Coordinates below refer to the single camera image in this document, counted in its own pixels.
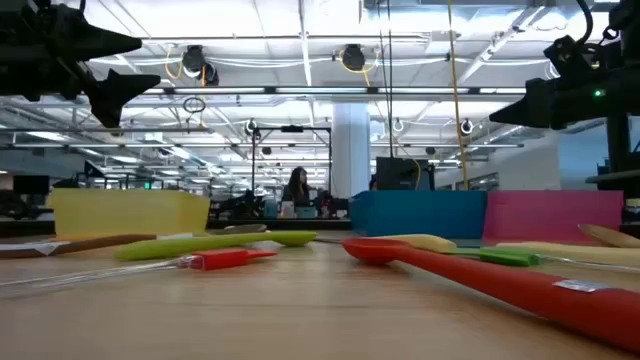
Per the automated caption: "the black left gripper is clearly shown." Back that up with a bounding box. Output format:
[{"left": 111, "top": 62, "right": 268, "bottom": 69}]
[{"left": 0, "top": 0, "right": 162, "bottom": 129}]

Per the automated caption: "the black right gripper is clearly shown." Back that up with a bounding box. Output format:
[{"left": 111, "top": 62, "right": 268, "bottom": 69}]
[{"left": 488, "top": 64, "right": 640, "bottom": 132}]

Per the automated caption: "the green spatula clear handle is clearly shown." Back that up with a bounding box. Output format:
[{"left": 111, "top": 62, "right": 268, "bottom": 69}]
[{"left": 448, "top": 246, "right": 640, "bottom": 275}]

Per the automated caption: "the gold metal spoon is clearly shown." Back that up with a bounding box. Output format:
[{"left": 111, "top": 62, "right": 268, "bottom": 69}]
[{"left": 578, "top": 223, "right": 640, "bottom": 250}]

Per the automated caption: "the brown wooden spoon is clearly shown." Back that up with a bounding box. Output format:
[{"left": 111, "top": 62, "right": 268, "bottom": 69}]
[{"left": 0, "top": 223, "right": 269, "bottom": 260}]

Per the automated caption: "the red silicone spoon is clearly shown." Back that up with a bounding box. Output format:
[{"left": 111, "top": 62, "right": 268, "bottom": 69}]
[{"left": 341, "top": 237, "right": 640, "bottom": 354}]

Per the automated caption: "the green silicone spoon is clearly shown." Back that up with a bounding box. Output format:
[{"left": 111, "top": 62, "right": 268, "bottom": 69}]
[{"left": 113, "top": 229, "right": 319, "bottom": 262}]

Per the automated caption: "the red spatula clear handle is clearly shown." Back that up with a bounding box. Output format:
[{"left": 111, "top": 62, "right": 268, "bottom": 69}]
[{"left": 0, "top": 248, "right": 279, "bottom": 302}]

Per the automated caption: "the monitor on black stand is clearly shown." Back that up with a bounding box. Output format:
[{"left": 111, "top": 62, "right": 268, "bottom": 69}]
[{"left": 604, "top": 113, "right": 634, "bottom": 174}]

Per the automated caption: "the pink plastic bin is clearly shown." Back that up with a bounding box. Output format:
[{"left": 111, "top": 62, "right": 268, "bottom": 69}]
[{"left": 481, "top": 189, "right": 626, "bottom": 247}]

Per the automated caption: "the grey desk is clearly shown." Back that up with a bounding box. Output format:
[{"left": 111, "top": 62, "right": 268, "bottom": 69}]
[{"left": 584, "top": 168, "right": 640, "bottom": 192}]

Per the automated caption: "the black background monitor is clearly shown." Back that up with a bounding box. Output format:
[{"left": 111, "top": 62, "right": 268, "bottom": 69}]
[
  {"left": 375, "top": 156, "right": 436, "bottom": 192},
  {"left": 11, "top": 174, "right": 52, "bottom": 197}
]

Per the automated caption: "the yellow plastic bin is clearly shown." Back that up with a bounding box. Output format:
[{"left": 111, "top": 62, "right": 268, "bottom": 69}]
[{"left": 51, "top": 188, "right": 212, "bottom": 238}]

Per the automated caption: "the blue plastic bin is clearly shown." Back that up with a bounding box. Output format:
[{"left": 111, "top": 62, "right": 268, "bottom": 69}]
[{"left": 349, "top": 189, "right": 489, "bottom": 238}]

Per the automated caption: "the white building column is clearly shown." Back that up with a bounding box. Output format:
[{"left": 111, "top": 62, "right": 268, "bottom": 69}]
[{"left": 331, "top": 102, "right": 372, "bottom": 199}]

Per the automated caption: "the person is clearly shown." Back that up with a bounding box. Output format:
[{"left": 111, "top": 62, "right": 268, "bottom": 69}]
[{"left": 280, "top": 165, "right": 314, "bottom": 209}]

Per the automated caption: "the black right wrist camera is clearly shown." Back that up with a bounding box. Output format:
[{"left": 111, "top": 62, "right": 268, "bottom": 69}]
[{"left": 543, "top": 34, "right": 602, "bottom": 77}]

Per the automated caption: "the yellow hanging cable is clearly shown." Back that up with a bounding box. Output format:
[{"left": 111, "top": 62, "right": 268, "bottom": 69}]
[{"left": 445, "top": 0, "right": 471, "bottom": 192}]

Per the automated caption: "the black ceiling cable reel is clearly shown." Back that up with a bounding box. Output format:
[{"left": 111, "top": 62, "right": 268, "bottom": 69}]
[
  {"left": 180, "top": 44, "right": 221, "bottom": 87},
  {"left": 340, "top": 43, "right": 368, "bottom": 73}
]

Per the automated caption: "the black hanging cable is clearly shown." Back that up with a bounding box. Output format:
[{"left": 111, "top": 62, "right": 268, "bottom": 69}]
[{"left": 377, "top": 0, "right": 397, "bottom": 159}]

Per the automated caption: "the black background station frame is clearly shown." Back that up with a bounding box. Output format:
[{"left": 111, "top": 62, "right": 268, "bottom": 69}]
[{"left": 250, "top": 125, "right": 333, "bottom": 195}]

